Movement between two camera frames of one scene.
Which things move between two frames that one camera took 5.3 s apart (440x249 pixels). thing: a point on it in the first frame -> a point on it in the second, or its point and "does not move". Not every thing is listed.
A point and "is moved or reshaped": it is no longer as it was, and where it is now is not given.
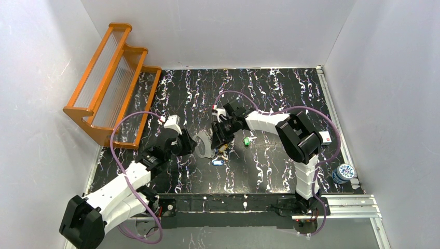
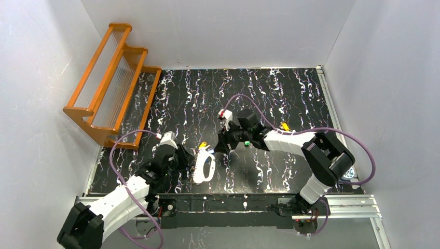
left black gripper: [187, 143] -> [182, 157]
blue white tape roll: [343, 173] does not move
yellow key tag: [222, 148] is moved or reshaped
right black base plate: [292, 207] does not move
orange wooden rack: [117, 84] does not move
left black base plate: [167, 207] does not move
